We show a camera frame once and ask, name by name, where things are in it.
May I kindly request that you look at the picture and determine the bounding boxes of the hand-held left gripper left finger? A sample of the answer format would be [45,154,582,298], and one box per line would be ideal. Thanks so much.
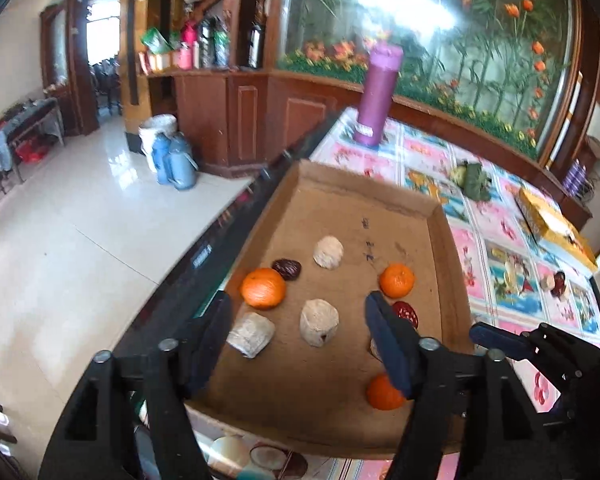
[37,291,234,480]

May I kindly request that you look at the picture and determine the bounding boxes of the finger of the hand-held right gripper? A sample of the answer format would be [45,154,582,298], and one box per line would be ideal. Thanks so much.
[469,321,587,387]

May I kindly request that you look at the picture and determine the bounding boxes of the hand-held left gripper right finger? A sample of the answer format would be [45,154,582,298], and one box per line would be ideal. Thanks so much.
[364,290,552,480]

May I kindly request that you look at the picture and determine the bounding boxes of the red cherry tomato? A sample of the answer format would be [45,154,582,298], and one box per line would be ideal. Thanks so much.
[392,301,420,329]

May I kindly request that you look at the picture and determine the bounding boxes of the small orange mandarin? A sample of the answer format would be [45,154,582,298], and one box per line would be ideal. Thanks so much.
[379,263,416,299]

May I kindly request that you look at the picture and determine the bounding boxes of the large beige fibrous chunk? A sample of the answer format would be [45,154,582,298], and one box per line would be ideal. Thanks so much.
[299,299,340,347]

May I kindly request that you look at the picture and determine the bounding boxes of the large orange mandarin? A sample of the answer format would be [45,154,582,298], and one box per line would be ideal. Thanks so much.
[240,267,287,310]

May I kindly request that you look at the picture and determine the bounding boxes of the brown cardboard tray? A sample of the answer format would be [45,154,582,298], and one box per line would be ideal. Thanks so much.
[182,159,476,461]

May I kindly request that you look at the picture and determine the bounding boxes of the yellow flat box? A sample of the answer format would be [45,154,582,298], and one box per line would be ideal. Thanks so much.
[515,187,599,273]

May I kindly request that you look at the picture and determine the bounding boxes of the green leafy vegetable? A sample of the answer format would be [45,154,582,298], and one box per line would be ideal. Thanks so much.
[450,160,493,203]

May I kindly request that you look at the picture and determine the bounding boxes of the blue thermos jug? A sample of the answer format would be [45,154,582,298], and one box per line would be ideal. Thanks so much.
[151,132,175,187]
[167,132,200,192]

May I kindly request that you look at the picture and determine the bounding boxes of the white bucket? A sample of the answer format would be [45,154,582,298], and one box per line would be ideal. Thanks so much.
[138,114,178,173]

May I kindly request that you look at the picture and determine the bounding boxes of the purple thermos bottle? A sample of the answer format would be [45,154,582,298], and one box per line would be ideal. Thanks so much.
[354,42,405,147]

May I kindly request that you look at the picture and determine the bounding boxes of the bench with clothes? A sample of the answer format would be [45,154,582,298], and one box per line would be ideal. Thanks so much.
[0,97,66,213]

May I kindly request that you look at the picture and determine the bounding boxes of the pink bottle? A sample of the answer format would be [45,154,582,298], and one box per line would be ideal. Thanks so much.
[177,30,195,71]

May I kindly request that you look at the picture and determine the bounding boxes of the green bottle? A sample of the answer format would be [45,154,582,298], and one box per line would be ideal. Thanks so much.
[214,27,230,67]

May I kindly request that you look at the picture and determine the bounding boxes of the black thermos flask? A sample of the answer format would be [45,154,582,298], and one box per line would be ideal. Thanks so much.
[199,17,217,68]

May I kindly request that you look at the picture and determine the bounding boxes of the dark glass bottle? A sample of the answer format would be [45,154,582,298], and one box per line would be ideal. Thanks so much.
[247,22,265,69]

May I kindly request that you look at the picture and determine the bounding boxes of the glass cabinet with artificial plants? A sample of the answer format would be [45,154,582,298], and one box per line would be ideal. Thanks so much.
[275,0,588,161]

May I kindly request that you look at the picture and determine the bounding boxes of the green packet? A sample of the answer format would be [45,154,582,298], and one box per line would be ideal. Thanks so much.
[141,27,173,56]

